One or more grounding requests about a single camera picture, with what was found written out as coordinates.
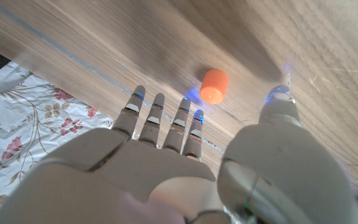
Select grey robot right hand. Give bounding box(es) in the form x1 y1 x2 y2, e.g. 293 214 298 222
0 84 358 224

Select floral backdrop cloth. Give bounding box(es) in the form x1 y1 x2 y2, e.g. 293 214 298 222
0 60 115 216

